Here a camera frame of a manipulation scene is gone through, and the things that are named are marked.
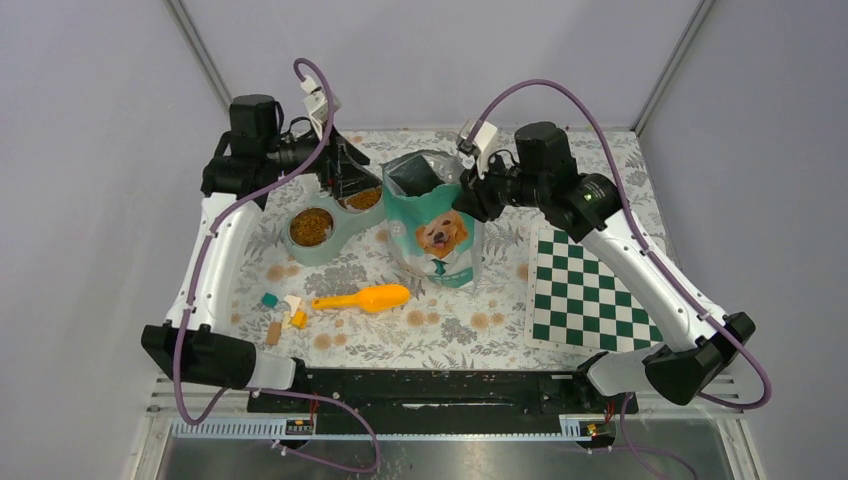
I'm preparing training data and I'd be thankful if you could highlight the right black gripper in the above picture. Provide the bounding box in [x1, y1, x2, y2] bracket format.
[452, 148, 549, 223]

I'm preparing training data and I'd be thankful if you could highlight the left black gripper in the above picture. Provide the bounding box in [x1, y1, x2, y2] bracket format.
[266, 117, 382, 197]

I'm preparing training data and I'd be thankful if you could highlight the green dog food bag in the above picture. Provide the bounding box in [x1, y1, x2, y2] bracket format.
[381, 150, 484, 291]

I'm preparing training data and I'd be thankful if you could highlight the orange plastic scoop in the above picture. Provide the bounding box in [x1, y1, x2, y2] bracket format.
[311, 284, 411, 313]

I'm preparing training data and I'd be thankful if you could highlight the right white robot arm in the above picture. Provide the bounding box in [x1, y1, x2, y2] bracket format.
[453, 120, 755, 412]

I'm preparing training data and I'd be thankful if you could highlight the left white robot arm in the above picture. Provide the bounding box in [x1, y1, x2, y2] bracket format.
[141, 88, 383, 411]

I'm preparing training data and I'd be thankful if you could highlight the green double pet bowl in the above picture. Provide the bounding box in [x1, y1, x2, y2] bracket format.
[282, 187, 385, 267]

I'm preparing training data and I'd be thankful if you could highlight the floral tablecloth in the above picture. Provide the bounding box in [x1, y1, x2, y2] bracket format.
[218, 129, 709, 374]

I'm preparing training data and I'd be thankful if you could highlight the white toy block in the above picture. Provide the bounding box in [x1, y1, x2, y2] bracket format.
[283, 295, 302, 318]

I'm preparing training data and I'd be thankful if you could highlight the green white chessboard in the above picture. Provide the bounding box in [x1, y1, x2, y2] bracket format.
[523, 221, 663, 357]

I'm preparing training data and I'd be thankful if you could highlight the teal toy block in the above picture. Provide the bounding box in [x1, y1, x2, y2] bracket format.
[261, 293, 279, 309]

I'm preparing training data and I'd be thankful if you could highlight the yellow toy block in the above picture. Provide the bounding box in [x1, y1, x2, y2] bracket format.
[290, 310, 308, 330]

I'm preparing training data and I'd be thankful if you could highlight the brown wooden block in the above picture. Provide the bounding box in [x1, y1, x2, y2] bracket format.
[265, 322, 283, 346]

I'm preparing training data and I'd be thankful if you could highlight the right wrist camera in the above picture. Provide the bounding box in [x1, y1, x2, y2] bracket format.
[456, 119, 499, 180]

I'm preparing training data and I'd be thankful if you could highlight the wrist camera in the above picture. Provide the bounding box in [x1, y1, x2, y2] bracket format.
[456, 119, 499, 180]
[300, 75, 330, 138]

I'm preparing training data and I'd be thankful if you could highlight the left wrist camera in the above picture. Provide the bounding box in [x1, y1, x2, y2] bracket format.
[300, 75, 330, 138]

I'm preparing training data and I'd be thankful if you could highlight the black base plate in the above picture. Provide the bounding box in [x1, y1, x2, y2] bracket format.
[285, 365, 633, 415]

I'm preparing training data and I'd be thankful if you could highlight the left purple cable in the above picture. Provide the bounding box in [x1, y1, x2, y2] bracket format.
[172, 57, 382, 475]

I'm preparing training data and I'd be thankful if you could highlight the purple cable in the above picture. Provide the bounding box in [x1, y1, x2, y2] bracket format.
[463, 79, 773, 480]
[172, 57, 382, 475]

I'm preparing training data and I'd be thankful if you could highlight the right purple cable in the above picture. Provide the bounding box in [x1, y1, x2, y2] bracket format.
[463, 79, 773, 480]

